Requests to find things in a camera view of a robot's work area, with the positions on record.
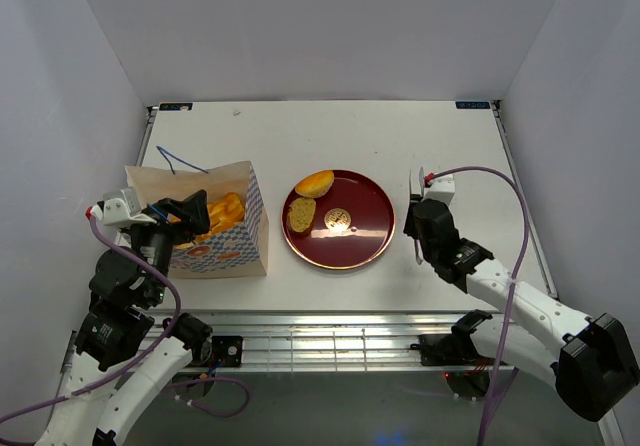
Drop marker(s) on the dark red round plate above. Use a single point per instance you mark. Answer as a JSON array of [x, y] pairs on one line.
[[353, 224]]

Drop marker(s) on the green speckled bread slice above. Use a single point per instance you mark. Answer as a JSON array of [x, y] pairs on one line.
[[300, 216]]

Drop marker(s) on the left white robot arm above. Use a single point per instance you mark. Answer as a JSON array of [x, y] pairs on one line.
[[111, 380]]

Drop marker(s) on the orange twisted bread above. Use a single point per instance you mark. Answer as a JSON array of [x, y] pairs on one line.
[[224, 214]]

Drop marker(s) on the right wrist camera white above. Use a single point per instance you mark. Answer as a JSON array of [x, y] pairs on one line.
[[441, 189]]

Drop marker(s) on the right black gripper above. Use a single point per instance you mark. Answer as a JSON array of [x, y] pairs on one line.
[[445, 205]]

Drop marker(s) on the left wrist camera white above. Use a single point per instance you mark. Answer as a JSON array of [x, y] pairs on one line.
[[120, 209]]

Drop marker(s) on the paper bag with blue checks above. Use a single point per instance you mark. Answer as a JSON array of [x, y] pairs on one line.
[[239, 252]]

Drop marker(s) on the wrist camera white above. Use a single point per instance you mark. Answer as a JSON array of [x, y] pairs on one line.
[[120, 209], [441, 189]]

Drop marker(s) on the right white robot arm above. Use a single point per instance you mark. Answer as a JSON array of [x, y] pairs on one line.
[[589, 361]]

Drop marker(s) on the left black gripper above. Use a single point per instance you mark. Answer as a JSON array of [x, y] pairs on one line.
[[193, 209]]

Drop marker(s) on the aluminium frame rail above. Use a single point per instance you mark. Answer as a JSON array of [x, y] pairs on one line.
[[252, 342]]

